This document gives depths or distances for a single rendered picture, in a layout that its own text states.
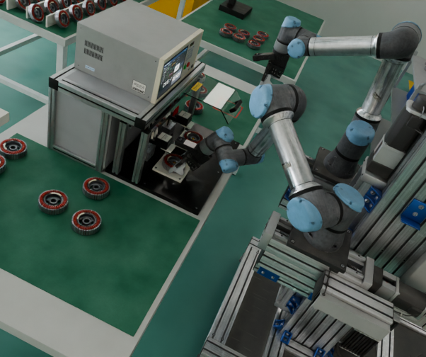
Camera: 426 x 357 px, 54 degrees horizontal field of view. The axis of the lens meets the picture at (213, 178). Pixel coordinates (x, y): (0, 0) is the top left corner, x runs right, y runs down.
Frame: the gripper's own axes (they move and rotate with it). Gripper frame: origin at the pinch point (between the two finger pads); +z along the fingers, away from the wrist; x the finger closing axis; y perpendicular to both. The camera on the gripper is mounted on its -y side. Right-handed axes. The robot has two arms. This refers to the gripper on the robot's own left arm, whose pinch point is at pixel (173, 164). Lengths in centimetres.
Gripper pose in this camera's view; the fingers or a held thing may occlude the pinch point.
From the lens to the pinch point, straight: 200.3
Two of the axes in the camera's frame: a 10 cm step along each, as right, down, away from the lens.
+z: -6.9, 4.2, 5.9
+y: 6.4, 7.3, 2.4
